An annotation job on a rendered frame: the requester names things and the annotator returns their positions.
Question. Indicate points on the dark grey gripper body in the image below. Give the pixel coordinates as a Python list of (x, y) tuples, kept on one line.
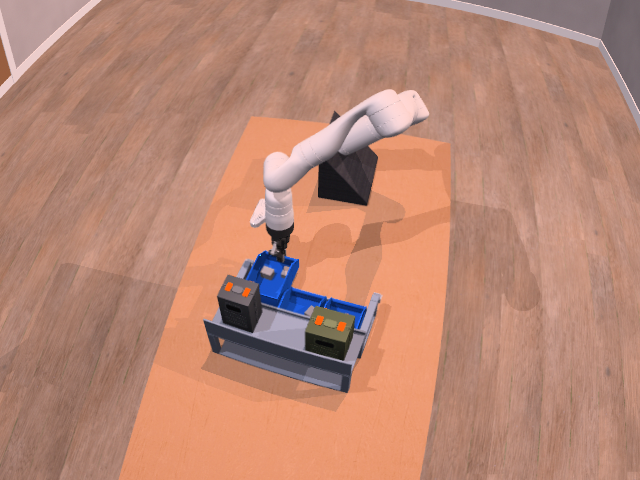
[(277, 235)]

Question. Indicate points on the blue bin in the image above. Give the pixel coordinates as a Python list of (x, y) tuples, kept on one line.
[(299, 301), (348, 308), (270, 291)]

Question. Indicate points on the dark grey tool case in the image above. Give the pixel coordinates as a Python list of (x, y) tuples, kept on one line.
[(240, 303)]

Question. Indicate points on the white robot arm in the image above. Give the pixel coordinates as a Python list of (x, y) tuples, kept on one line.
[(387, 115)]

